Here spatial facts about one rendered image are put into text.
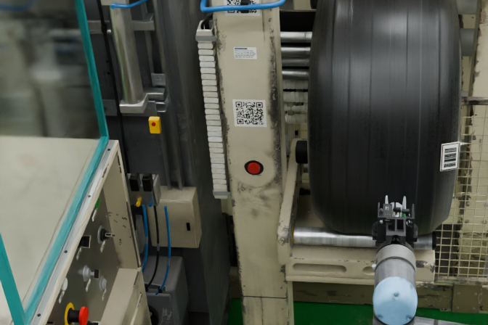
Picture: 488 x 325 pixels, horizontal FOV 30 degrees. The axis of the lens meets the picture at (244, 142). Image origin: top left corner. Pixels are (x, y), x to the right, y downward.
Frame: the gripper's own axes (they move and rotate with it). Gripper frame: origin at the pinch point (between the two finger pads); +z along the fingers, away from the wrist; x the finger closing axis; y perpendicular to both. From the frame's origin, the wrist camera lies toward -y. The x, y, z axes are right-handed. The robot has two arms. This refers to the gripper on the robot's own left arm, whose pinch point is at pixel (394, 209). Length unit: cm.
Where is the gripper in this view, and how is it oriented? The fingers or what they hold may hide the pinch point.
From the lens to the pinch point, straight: 194.0
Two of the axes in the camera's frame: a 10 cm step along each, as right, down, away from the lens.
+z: 1.4, -4.9, 8.6
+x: -9.9, -0.3, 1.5
